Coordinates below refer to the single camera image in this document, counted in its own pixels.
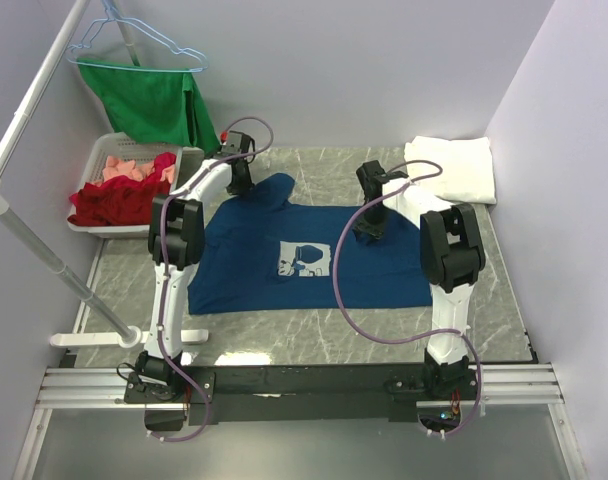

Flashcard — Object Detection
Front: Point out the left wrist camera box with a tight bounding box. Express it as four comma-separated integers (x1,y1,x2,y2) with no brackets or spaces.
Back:
221,130,251,155

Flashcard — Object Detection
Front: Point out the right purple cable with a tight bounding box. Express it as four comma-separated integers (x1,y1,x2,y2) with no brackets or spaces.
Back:
331,159,484,439

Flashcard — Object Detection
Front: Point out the white clothes rack pole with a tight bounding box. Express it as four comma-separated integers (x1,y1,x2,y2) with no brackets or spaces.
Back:
0,0,141,349

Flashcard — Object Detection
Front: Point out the magenta garment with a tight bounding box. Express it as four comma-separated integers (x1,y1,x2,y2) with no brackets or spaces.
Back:
153,152,177,183

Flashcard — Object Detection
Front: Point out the blue mickey t shirt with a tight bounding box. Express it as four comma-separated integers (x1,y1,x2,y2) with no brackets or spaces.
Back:
188,173,432,315

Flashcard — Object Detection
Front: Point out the white rack foot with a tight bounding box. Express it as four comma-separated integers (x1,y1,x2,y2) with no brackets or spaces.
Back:
49,329,209,349

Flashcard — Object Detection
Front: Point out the light blue wire hanger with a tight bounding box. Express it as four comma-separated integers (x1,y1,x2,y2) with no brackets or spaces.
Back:
64,1,209,74

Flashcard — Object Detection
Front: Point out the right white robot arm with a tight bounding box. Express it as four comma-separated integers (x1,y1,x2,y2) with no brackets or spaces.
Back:
341,160,486,399

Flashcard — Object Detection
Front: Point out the folded white t shirt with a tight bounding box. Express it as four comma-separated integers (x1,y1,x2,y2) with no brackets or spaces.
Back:
404,136,497,205

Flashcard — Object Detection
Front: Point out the white plastic laundry basket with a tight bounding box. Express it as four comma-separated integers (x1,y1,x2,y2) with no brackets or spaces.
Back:
67,133,204,239

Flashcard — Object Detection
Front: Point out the aluminium rail frame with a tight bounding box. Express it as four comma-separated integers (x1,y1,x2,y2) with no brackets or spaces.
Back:
12,364,588,479

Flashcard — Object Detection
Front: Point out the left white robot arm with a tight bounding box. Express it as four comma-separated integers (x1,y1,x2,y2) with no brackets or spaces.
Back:
135,131,255,402

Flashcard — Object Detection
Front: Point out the green hanging cloth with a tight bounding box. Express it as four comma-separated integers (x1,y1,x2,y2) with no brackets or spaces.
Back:
78,58,219,154

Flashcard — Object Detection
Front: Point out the dark red garment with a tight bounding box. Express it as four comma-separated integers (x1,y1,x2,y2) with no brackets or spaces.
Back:
68,176,171,227

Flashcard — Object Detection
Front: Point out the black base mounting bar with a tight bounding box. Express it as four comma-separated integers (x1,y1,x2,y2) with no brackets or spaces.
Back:
124,363,479,425

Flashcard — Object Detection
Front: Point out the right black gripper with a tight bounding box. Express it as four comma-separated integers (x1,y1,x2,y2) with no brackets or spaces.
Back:
352,202,393,245

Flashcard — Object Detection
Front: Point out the pink garment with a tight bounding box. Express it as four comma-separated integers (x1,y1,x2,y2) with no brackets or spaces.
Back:
102,156,167,182

